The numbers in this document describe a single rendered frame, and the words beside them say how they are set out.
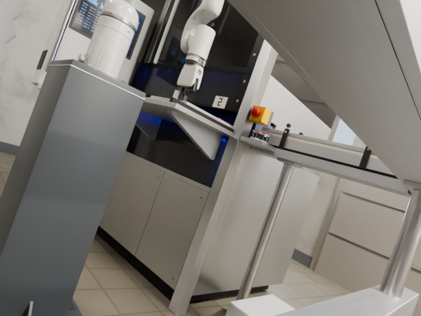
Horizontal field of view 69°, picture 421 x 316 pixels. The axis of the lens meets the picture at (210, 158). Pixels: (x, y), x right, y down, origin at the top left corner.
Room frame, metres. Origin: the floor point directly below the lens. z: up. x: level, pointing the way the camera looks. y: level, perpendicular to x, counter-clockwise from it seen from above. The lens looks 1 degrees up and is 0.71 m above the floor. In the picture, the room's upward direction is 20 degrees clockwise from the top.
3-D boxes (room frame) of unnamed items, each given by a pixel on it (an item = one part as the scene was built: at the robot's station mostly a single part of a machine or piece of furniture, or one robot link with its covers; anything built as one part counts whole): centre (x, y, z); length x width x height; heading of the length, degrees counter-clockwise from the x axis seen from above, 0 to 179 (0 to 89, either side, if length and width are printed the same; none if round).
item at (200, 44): (1.29, 0.20, 1.18); 0.09 x 0.08 x 0.13; 45
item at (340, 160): (1.31, -0.46, 0.92); 0.69 x 0.15 x 0.16; 48
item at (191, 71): (1.29, 0.20, 1.03); 0.10 x 0.07 x 0.11; 48
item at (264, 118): (1.40, -0.15, 0.99); 0.08 x 0.07 x 0.07; 138
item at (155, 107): (1.55, 0.28, 0.87); 0.70 x 0.48 x 0.02; 48
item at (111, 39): (1.03, 0.45, 0.95); 0.19 x 0.19 x 0.18
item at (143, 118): (1.71, 0.47, 0.79); 0.34 x 0.03 x 0.13; 138
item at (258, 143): (1.42, -0.19, 0.87); 0.14 x 0.13 x 0.02; 138
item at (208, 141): (1.37, 0.11, 0.79); 0.34 x 0.03 x 0.13; 138
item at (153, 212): (2.49, 0.33, 0.44); 2.06 x 1.00 x 0.88; 48
